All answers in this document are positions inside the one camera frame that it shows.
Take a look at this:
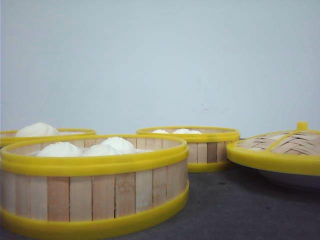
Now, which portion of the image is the front bamboo steamer basket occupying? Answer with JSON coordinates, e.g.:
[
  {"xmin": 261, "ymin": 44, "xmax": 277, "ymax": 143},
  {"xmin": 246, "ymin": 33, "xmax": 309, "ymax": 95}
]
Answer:
[{"xmin": 0, "ymin": 134, "xmax": 189, "ymax": 240}]

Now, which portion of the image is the woven bamboo steamer lid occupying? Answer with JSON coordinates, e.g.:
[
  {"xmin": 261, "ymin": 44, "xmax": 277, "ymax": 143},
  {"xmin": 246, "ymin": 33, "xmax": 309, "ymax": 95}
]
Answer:
[{"xmin": 226, "ymin": 121, "xmax": 320, "ymax": 177}]

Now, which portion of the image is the small white bun right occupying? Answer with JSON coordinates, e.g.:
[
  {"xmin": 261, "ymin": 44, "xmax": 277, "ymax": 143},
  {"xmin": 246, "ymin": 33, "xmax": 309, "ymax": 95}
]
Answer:
[{"xmin": 172, "ymin": 128, "xmax": 202, "ymax": 134}]

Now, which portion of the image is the white bun front right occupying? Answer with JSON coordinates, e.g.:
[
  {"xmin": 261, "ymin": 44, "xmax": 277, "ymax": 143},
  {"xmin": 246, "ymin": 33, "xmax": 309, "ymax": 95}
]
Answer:
[{"xmin": 100, "ymin": 136, "xmax": 136, "ymax": 155}]

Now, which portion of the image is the small white bun left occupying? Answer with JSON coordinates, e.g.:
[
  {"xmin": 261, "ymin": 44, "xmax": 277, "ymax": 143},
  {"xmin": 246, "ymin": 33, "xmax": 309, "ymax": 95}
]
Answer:
[{"xmin": 152, "ymin": 129, "xmax": 169, "ymax": 134}]

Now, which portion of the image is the small white bun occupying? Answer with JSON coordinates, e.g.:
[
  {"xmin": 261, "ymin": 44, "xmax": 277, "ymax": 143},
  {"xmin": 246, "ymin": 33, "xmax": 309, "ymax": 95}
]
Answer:
[
  {"xmin": 152, "ymin": 129, "xmax": 169, "ymax": 134},
  {"xmin": 172, "ymin": 128, "xmax": 202, "ymax": 134}
]

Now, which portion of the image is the large white bun back left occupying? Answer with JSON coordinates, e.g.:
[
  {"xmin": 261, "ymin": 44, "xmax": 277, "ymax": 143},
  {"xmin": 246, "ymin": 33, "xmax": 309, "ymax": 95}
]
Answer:
[{"xmin": 15, "ymin": 122, "xmax": 60, "ymax": 138}]

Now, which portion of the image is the white bun front left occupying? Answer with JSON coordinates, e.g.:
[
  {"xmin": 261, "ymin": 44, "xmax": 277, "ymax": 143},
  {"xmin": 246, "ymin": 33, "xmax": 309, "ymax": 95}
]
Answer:
[{"xmin": 36, "ymin": 142, "xmax": 83, "ymax": 157}]

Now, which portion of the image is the white ceramic plate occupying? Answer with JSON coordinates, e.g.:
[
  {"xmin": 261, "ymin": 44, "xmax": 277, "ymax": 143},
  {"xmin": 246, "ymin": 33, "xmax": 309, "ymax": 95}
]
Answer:
[{"xmin": 257, "ymin": 169, "xmax": 320, "ymax": 192}]

